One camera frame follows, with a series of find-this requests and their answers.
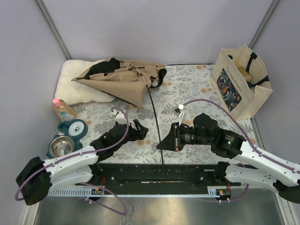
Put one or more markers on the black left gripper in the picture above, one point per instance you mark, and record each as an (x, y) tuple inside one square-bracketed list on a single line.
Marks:
[(141, 133)]

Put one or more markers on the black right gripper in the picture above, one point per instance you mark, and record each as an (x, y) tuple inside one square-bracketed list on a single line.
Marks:
[(173, 141)]

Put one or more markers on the black tent pole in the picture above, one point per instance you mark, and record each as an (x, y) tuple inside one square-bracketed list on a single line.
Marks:
[(157, 125), (179, 64)]

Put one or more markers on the beige fabric pet tent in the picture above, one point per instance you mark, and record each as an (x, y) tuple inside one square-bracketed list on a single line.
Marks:
[(126, 80)]

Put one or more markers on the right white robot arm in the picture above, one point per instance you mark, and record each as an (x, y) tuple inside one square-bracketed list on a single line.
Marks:
[(269, 171)]

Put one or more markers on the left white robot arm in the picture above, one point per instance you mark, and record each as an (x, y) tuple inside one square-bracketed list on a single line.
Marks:
[(39, 177)]

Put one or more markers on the teal double pet bowl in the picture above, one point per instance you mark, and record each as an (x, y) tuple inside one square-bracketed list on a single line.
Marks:
[(68, 139)]

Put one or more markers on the floral patterned table mat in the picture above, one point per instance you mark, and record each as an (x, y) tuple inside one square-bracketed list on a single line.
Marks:
[(185, 84)]

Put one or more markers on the pink capped plastic bottle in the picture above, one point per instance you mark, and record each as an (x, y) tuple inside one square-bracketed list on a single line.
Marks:
[(63, 110)]

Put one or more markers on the white fluffy cushion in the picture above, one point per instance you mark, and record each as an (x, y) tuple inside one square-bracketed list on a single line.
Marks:
[(73, 93)]

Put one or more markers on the cream floral tote bag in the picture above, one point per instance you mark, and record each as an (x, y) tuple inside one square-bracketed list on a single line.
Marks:
[(240, 98)]

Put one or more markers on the wooden block in bag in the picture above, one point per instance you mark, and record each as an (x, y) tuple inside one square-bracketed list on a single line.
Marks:
[(243, 71)]

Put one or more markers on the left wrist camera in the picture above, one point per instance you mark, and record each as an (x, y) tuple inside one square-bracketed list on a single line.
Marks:
[(119, 117)]

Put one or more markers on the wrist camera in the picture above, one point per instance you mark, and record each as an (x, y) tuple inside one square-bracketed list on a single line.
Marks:
[(181, 113), (119, 117)]

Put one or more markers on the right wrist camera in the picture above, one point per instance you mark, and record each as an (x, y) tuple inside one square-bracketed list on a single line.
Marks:
[(181, 113)]

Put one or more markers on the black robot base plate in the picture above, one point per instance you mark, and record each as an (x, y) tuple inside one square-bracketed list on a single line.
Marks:
[(119, 174)]

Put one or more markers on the white slotted cable duct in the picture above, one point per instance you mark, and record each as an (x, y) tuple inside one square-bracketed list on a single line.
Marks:
[(144, 190)]

